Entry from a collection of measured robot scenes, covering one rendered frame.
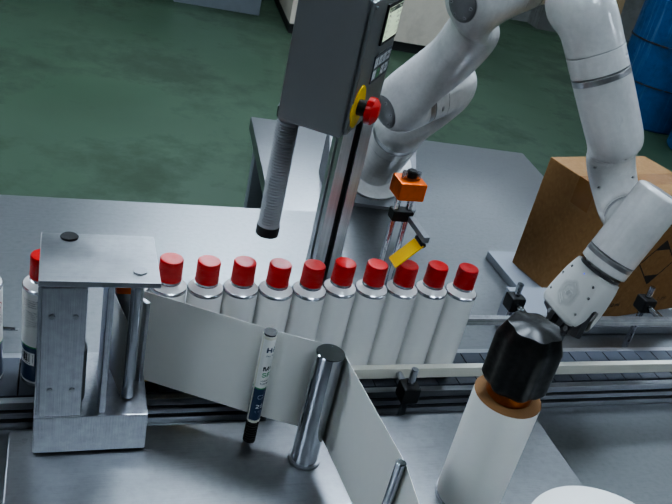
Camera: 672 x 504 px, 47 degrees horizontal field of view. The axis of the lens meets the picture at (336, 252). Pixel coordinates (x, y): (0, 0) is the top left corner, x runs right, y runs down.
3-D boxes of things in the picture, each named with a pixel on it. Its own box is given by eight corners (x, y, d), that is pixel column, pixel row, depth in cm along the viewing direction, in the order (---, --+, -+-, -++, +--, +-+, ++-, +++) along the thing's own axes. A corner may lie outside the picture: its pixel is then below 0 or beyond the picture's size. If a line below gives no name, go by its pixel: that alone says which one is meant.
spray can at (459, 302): (428, 379, 131) (462, 276, 121) (415, 359, 135) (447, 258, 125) (454, 377, 133) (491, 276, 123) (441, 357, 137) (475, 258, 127)
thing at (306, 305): (279, 384, 122) (303, 273, 112) (270, 363, 126) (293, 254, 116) (310, 382, 124) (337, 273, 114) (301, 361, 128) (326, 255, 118)
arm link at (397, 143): (363, 120, 180) (395, 65, 159) (426, 92, 187) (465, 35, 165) (390, 163, 179) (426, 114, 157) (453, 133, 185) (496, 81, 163)
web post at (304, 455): (291, 472, 106) (318, 364, 97) (284, 447, 110) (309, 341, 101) (323, 470, 108) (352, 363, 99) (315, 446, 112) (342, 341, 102)
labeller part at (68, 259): (37, 286, 88) (38, 279, 87) (41, 236, 97) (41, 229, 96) (161, 289, 92) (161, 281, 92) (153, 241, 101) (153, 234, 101)
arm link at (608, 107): (556, 71, 133) (596, 232, 142) (577, 85, 118) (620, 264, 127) (610, 54, 131) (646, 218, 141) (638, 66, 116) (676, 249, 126)
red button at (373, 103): (356, 96, 103) (378, 103, 102) (364, 90, 106) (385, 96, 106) (350, 123, 105) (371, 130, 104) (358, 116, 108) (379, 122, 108)
